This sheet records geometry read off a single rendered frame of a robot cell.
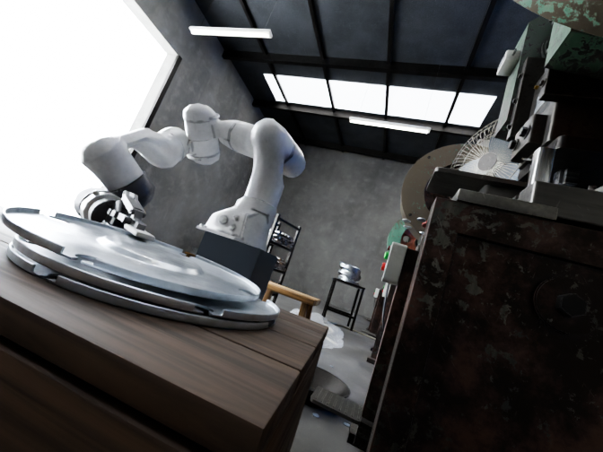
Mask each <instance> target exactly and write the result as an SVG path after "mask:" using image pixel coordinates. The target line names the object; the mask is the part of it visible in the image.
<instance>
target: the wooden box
mask: <svg viewBox="0 0 603 452"><path fill-rule="evenodd" d="M15 235H16V233H14V232H12V231H7V230H0V452H290V451H291V447H292V444H293V440H294V436H295V433H296V431H297V428H298V425H299V421H300V418H301V416H302V410H303V407H304V405H305V402H306V398H307V395H308V393H309V390H310V384H311V381H312V379H313V376H314V372H315V369H316V367H317V364H318V361H319V356H320V353H321V350H322V346H323V343H324V342H323V341H324V340H325V338H326V336H327V333H328V326H324V325H322V324H320V323H317V322H315V321H312V320H309V319H307V318H305V317H301V316H298V315H296V314H293V313H292V312H289V311H286V310H284V309H280V308H279V309H280V313H279V316H278V317H277V319H276V322H275V323H274V324H273V325H272V326H270V327H269V328H264V329H257V330H239V329H227V328H218V327H211V326H201V325H195V324H189V323H185V322H180V321H176V320H171V319H167V318H163V317H156V316H152V315H148V314H145V313H141V312H137V311H133V310H130V309H124V308H121V307H118V306H115V305H111V304H109V303H106V302H103V301H100V300H95V299H92V298H89V297H86V296H83V295H82V294H79V293H76V292H73V291H69V290H67V289H65V288H62V287H60V286H57V285H55V284H53V283H51V282H48V281H46V279H47V278H39V277H38V276H36V275H34V274H31V273H29V272H27V271H26V270H24V269H22V268H20V267H19V266H18V265H16V264H15V263H14V262H13V261H12V260H11V259H10V258H9V257H8V255H7V253H6V250H7V248H8V246H9V244H10V243H11V242H12V241H13V238H14V236H15Z"/></svg>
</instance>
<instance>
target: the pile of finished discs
mask: <svg viewBox="0 0 603 452"><path fill-rule="evenodd" d="M18 236H19V235H18V234H16V235H15V236H14V238H13V241H12V242H11V243H10V244H9V246H8V248H7V250H6V253H7V255H8V257H9V258H10V259H11V260H12V261H13V262H14V263H15V264H16V265H18V266H19V267H20V268H22V269H24V270H26V271H27V272H29V273H31V274H34V275H36V276H38V277H39V278H47V279H46V281H48V282H50V283H53V284H55V285H57V286H60V287H62V288H65V289H67V290H69V291H73V292H76V293H79V294H82V295H83V296H86V297H89V298H92V299H95V300H100V301H103V302H106V303H109V304H111V305H115V306H118V307H121V308H124V309H130V310H133V311H137V312H141V313H145V314H148V315H152V316H156V317H163V318H167V319H171V320H176V321H180V322H185V323H189V324H195V325H201V326H211V327H218V328H227V329H239V330H257V329H264V328H269V327H270V326H272V325H273V324H274V323H275V322H276V319H277V317H278V316H279V313H280V309H279V308H278V307H277V306H276V304H275V303H273V302H272V301H270V300H267V302H264V301H261V300H260V299H259V297H258V298H257V299H256V300H253V301H246V302H236V301H225V300H212V299H207V298H201V297H197V296H192V295H187V294H184V293H179V292H175V291H169V290H165V289H162V288H158V287H154V286H151V285H148V284H144V283H141V282H136V281H132V280H129V279H127V278H123V277H120V276H117V275H114V274H110V273H107V272H104V271H101V270H99V269H96V268H93V267H90V266H88V265H84V264H82V263H81V261H89V262H92V263H94V261H95V259H91V258H88V257H83V256H78V259H77V260H72V259H69V258H67V257H64V256H60V255H59V254H56V253H54V252H52V251H49V250H47V249H45V248H43V247H40V246H38V245H36V244H34V243H32V242H30V241H28V240H27V239H25V238H23V237H21V236H19V238H18ZM49 276H57V279H56V280H55V279H49ZM253 321H259V323H255V322H253Z"/></svg>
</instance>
